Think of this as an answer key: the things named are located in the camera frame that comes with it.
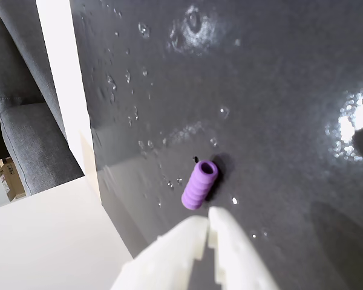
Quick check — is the brown cardboard box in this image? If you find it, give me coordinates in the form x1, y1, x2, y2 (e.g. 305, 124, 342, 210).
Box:
0, 156, 27, 202

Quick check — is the purple ribbed pen grip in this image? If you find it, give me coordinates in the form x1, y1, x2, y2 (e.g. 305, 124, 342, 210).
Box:
181, 160, 219, 211

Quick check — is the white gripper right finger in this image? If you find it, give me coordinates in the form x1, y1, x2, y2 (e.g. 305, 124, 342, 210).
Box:
208, 207, 280, 290

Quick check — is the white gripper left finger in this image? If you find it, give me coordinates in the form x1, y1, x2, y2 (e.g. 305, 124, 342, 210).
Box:
110, 216, 209, 290

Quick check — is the dark grey table mat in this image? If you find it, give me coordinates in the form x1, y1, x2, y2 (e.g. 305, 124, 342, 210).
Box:
69, 0, 363, 290

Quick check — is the grey upholstered sofa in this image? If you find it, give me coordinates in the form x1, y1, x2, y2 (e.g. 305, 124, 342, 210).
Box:
0, 0, 85, 197

